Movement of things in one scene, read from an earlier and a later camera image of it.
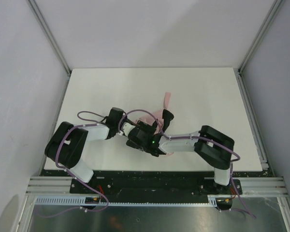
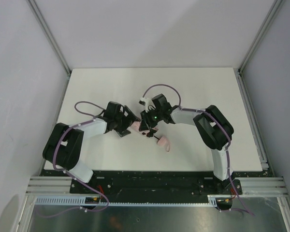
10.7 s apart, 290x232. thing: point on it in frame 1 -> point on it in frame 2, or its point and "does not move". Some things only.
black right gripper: [166, 118] -> [145, 123]
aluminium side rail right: [257, 135] does not move
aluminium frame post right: [267, 22] does not move
